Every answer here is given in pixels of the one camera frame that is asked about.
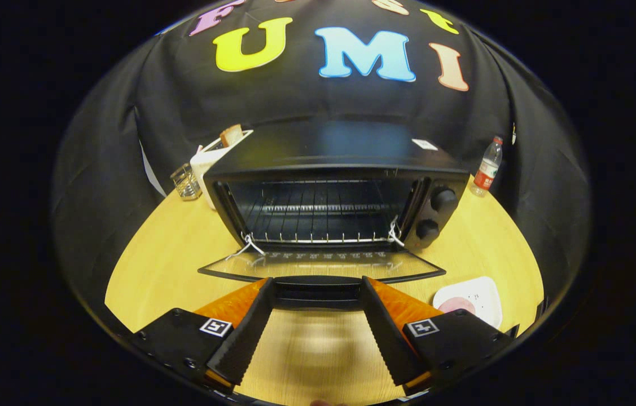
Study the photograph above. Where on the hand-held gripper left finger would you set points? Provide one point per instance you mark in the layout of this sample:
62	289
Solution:
244	338

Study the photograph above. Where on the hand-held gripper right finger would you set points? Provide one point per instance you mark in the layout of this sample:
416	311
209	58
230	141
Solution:
388	338

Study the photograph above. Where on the pink meat slice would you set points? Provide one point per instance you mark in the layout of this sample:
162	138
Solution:
456	306

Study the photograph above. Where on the white square plate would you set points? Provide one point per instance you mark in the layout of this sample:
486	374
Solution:
484	293

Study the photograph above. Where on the black toaster oven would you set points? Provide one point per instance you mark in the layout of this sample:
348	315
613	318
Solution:
323	146

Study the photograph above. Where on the metal oven rack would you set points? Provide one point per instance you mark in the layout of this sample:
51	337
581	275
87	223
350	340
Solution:
318	208

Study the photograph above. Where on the white bread toaster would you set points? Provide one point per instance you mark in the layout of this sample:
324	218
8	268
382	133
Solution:
205	169

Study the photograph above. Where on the clear bottle red label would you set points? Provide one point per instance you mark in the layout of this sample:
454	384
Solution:
487	169

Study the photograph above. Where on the brown bread slice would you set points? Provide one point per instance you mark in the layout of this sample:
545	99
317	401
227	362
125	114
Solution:
231	136

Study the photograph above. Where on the black table edge bracket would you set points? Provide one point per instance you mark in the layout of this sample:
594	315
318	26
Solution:
541	310
513	331

